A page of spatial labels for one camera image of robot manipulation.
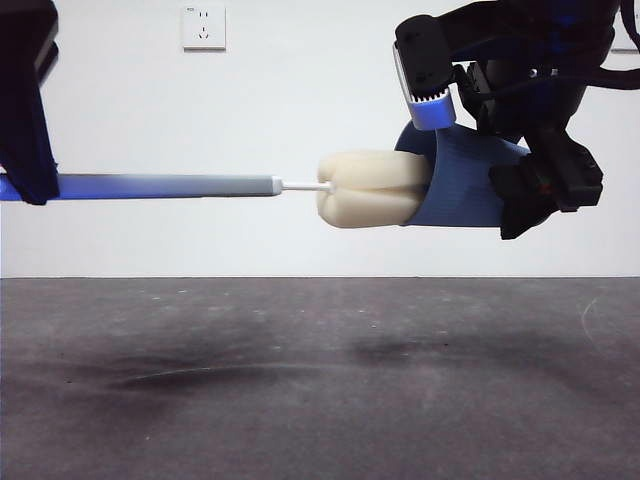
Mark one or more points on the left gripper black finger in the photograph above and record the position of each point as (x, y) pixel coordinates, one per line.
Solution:
(25, 150)

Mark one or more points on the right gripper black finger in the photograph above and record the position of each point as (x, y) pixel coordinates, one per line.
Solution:
(520, 200)

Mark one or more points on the blue ribbed plastic cup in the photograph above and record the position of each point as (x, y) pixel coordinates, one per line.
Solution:
(460, 192)

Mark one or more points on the cup brush with sponge head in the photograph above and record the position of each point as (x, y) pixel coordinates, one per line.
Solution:
(370, 187)

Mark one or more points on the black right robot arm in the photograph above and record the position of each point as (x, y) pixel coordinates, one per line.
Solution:
(550, 110)

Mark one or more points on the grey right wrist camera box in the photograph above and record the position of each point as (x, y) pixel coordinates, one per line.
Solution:
(430, 112)

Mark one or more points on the white wall socket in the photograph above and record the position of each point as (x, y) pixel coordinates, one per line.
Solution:
(204, 29)
(634, 41)

